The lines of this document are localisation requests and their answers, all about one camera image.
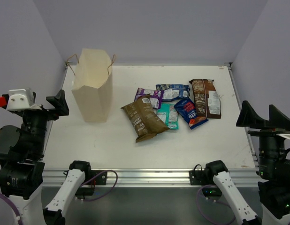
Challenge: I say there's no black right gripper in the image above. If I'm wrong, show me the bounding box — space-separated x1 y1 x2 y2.
238 99 290 179

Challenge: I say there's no brown paper bag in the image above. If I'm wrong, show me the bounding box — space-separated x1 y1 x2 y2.
71 48 116 123

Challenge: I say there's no dark brown chip bag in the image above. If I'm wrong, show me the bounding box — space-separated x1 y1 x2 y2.
189 79 221 119

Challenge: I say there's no blue red Burts bag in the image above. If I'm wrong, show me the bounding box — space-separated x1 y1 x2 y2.
174 98 208 130

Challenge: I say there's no olive brown snack bag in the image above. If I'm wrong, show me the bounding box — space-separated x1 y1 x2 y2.
121 94 170 143

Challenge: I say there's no teal snack bag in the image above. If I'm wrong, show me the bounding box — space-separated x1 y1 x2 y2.
157 103 179 130

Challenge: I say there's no blue white snack bag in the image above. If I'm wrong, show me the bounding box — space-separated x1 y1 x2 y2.
155 84 190 102

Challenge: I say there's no purple snack bag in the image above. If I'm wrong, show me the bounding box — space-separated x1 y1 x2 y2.
134 88 164 110

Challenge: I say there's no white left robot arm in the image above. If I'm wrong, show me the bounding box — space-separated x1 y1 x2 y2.
0 88 92 225

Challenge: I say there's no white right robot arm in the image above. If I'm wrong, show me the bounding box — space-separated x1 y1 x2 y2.
204 101 290 225

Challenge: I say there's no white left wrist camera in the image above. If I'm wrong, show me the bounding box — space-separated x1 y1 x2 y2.
7 88 42 112

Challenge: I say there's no aluminium mounting rail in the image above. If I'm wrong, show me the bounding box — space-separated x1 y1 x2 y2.
43 168 262 188

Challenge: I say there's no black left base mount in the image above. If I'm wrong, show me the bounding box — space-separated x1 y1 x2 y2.
75 170 107 199

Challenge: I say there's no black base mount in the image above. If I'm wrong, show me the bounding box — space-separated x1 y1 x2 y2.
189 164 222 201
75 170 107 199

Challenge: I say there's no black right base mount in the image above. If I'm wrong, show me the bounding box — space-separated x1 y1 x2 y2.
189 164 222 201

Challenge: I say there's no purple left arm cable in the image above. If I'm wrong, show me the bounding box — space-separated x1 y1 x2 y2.
0 170 118 225

